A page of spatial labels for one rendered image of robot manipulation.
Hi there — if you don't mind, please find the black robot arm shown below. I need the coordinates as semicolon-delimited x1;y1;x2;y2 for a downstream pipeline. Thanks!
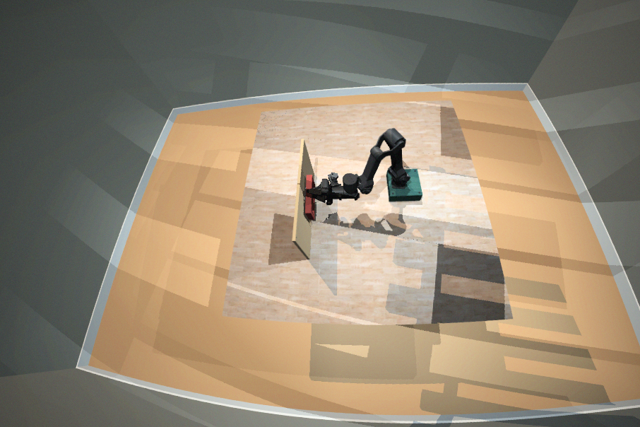
328;128;411;201

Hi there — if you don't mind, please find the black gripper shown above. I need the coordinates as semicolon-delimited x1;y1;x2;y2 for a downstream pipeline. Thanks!
307;179;344;205

